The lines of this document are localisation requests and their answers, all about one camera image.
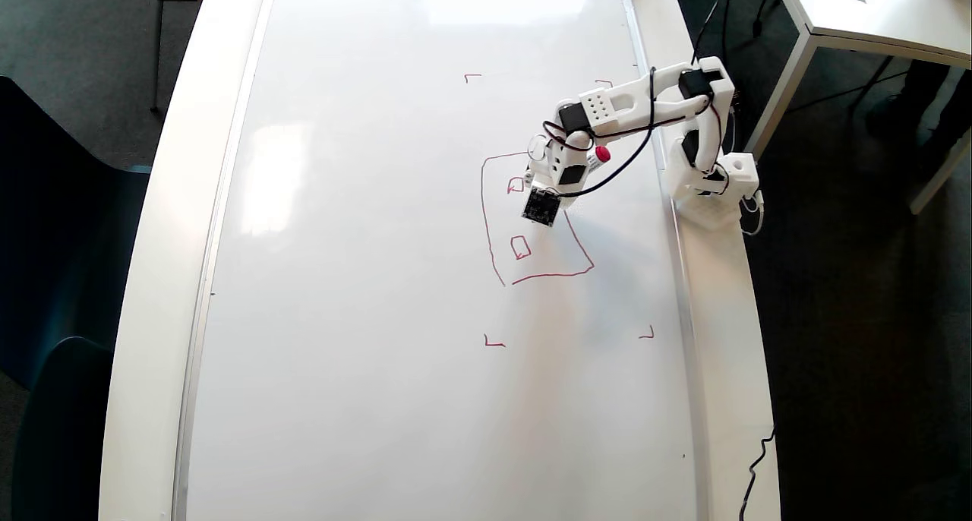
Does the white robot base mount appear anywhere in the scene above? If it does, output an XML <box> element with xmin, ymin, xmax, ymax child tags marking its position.
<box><xmin>668</xmin><ymin>164</ymin><xmax>743</xmax><ymax>230</ymax></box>

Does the white side table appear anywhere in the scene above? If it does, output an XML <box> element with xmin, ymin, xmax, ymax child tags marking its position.
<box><xmin>746</xmin><ymin>0</ymin><xmax>972</xmax><ymax>216</ymax></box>

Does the thin black cable under table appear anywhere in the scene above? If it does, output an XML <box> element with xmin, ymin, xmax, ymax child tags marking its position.
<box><xmin>784</xmin><ymin>56</ymin><xmax>912</xmax><ymax>116</ymax></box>

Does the black cable on table edge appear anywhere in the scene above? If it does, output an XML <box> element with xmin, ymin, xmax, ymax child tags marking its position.
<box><xmin>739</xmin><ymin>426</ymin><xmax>776</xmax><ymax>521</ymax></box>

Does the white cable at base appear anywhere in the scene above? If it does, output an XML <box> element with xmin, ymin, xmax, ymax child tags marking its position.
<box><xmin>738</xmin><ymin>191</ymin><xmax>765</xmax><ymax>237</ymax></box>

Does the person leg in dark trousers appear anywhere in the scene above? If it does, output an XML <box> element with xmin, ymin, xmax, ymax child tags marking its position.
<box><xmin>866</xmin><ymin>60</ymin><xmax>972</xmax><ymax>157</ymax></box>

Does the dark teal chair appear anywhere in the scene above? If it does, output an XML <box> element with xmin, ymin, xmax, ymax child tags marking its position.
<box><xmin>11</xmin><ymin>336</ymin><xmax>115</xmax><ymax>521</ymax></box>
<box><xmin>0</xmin><ymin>75</ymin><xmax>153</xmax><ymax>391</ymax></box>

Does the black wrist camera board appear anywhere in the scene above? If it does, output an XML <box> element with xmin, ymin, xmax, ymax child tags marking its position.
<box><xmin>520</xmin><ymin>187</ymin><xmax>563</xmax><ymax>229</ymax></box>

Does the large white whiteboard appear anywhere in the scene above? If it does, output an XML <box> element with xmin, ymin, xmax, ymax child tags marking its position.
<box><xmin>172</xmin><ymin>0</ymin><xmax>712</xmax><ymax>521</ymax></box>

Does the black camera cable on arm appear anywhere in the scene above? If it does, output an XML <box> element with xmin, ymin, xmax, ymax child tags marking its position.
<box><xmin>554</xmin><ymin>3</ymin><xmax>721</xmax><ymax>199</ymax></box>

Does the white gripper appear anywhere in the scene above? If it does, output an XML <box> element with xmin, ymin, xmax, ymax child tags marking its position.
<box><xmin>522</xmin><ymin>132</ymin><xmax>598</xmax><ymax>194</ymax></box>

